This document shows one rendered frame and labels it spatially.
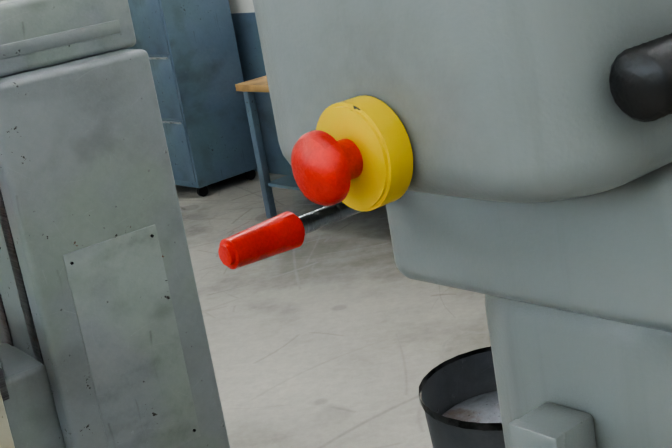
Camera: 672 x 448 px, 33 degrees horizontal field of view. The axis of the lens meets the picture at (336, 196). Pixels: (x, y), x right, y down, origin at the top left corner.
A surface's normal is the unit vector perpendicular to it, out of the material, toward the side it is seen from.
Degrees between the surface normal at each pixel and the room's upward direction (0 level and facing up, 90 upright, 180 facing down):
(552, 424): 0
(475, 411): 0
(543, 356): 90
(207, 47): 90
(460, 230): 90
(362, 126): 90
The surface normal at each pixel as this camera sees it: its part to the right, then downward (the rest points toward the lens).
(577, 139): 0.03, 0.25
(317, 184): -0.69, 0.33
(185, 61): 0.65, 0.09
